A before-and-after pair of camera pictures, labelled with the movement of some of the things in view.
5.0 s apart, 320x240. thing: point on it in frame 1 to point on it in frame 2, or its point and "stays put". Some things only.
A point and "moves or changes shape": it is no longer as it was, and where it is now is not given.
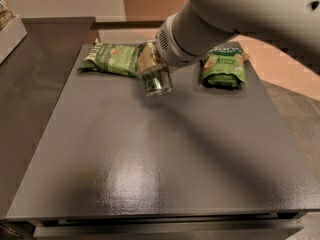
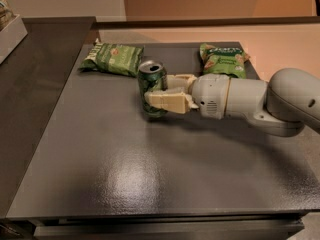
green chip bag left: x=111 y=58 stays put
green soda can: x=158 y=81 moves or changes shape
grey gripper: x=165 y=48 to x=210 y=92
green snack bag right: x=224 y=66 stays put
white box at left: x=11 y=36 stays put
